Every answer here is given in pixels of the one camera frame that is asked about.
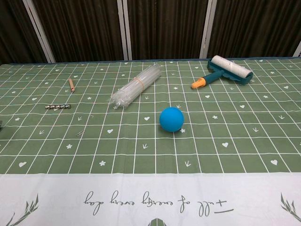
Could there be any blue ball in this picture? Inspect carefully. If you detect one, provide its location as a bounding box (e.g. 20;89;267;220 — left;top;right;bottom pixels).
159;107;185;133

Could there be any clear plastic straw bundle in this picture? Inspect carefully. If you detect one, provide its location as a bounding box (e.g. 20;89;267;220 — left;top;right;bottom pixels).
109;65;163;111

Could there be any tan rubber band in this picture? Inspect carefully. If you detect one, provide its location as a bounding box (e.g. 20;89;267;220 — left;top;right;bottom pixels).
132;77;145;89

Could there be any green checked tablecloth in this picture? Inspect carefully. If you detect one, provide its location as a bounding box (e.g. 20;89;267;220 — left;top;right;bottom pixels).
0;57;301;226

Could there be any dark pleated screen fabric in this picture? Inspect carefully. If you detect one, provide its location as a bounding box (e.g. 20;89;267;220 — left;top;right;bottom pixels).
0;0;301;65

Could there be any teal lint roller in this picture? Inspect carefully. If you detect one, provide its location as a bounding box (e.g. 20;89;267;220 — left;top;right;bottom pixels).
190;55;254;89

